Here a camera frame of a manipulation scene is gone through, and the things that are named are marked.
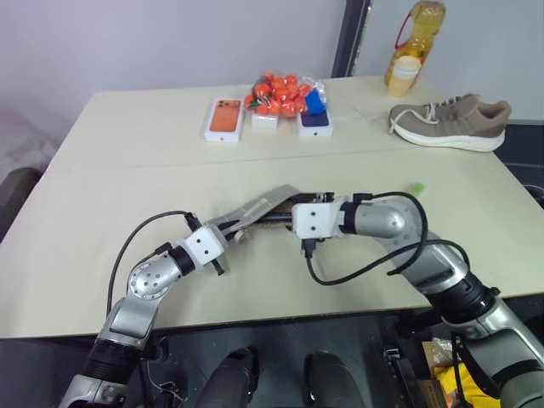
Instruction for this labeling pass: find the beige plastic cup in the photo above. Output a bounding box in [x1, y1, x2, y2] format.
[387, 55, 422, 99]

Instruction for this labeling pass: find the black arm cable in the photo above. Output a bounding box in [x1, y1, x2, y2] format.
[302, 190, 471, 286]
[106, 209, 201, 318]

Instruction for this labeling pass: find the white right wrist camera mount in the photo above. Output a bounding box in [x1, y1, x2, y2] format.
[291, 201, 346, 240]

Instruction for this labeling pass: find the dark vertical post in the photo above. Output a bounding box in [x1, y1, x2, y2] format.
[331, 0, 371, 79]

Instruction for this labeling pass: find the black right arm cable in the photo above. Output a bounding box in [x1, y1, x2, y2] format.
[302, 190, 471, 286]

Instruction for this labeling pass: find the bag of orange toys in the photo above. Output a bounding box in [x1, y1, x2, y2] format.
[242, 72, 329, 118]

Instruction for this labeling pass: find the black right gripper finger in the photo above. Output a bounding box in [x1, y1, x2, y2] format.
[256, 210, 295, 224]

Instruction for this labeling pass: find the brown cardboard box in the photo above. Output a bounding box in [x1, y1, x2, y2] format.
[420, 337, 462, 408]

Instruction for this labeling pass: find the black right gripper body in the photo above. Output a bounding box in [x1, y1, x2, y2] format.
[294, 190, 346, 207]

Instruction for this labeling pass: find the yellow plastic bag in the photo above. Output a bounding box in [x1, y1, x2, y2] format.
[431, 364, 503, 408]

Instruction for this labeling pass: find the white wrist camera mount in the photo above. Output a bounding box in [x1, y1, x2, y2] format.
[183, 225, 227, 270]
[291, 201, 346, 240]

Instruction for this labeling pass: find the dark grey chair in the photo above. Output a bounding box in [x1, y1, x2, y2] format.
[0, 167, 43, 244]

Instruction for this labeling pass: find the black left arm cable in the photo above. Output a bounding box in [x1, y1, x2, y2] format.
[106, 209, 201, 318]

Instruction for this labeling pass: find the yellow cooking oil bottle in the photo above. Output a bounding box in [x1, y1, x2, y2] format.
[383, 0, 448, 88]

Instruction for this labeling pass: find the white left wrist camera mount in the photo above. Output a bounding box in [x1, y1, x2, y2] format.
[183, 225, 227, 270]

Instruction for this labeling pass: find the blue item in bag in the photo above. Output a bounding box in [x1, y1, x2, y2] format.
[304, 89, 326, 116]

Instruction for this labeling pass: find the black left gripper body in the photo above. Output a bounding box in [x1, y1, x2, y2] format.
[211, 226, 239, 273]

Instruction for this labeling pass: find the small white box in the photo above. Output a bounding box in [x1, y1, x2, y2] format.
[250, 110, 281, 131]

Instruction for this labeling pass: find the grey sneaker with white sole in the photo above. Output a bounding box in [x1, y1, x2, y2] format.
[387, 93, 513, 152]

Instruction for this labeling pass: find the purple phone box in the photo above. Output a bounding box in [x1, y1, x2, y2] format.
[297, 110, 335, 139]

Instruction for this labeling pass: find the orange phone box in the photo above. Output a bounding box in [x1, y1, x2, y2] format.
[202, 96, 247, 144]

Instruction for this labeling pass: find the grey grid pouch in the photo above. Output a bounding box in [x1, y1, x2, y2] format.
[205, 184, 337, 240]

